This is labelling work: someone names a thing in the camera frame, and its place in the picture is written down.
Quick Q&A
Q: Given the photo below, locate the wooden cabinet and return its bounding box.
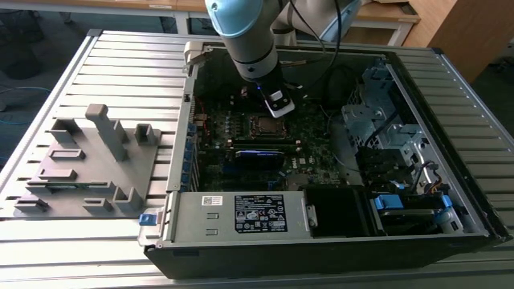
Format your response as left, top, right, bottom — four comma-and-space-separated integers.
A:
403, 0, 514, 84

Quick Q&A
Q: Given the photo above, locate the metal socket cover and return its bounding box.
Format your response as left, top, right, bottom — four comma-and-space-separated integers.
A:
249, 113, 290, 139

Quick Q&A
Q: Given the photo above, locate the black hard disk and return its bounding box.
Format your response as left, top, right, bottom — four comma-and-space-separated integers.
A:
378, 209, 438, 236

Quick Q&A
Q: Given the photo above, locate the blue floor cable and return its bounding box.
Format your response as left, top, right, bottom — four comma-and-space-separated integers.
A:
0, 85, 54, 126

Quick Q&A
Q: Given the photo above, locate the black RAM slot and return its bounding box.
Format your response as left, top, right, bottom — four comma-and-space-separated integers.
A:
231, 142, 298, 151
233, 136, 295, 143

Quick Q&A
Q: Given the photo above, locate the green RAM stick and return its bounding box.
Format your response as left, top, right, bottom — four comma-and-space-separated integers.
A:
44, 182, 92, 191

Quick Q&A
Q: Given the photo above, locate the metal locking lever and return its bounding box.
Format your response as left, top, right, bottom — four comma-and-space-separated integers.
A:
251, 131, 291, 139

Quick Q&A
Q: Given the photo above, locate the grey parts rack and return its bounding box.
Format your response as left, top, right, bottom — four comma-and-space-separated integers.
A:
11, 104, 164, 219

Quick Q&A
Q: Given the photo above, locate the grey power supply unit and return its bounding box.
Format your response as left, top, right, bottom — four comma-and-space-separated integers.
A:
159, 190, 319, 245

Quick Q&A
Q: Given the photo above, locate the black power cable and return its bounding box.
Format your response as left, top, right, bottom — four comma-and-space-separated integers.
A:
413, 161, 439, 189

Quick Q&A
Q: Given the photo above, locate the black drive cable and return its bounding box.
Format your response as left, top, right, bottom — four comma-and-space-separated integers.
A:
362, 110, 402, 151

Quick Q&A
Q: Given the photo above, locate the white-rimmed wrist camera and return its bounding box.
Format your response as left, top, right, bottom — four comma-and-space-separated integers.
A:
265, 89, 298, 119

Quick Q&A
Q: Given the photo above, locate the black looped cable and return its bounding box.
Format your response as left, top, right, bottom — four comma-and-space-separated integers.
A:
323, 64, 359, 102

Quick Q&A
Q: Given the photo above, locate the green motherboard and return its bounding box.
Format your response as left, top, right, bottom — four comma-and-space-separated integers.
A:
191, 98, 357, 193

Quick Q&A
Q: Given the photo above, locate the bronze chipset heatsink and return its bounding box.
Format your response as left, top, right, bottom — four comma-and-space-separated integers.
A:
286, 173, 310, 192

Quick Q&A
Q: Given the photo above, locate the silver CPU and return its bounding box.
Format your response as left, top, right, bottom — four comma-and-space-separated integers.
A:
257, 116, 281, 132

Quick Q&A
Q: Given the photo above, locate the wooden desk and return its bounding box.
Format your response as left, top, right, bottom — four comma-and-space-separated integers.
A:
0, 0, 422, 46

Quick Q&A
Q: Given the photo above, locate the black office chair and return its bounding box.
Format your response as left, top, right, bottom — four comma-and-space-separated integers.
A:
0, 8, 46, 81

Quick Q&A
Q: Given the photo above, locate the coloured wire bundle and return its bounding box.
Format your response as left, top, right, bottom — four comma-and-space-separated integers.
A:
425, 177, 450, 196

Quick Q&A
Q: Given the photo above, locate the black open PC case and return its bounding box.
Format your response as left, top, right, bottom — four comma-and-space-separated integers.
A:
138, 40, 513, 281

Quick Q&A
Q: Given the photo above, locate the grey case release handle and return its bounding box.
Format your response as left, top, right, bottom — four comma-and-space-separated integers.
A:
183, 41, 214, 66

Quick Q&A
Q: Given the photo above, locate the silver metal drive cage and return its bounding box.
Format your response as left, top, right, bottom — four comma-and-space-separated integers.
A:
339, 58, 464, 193

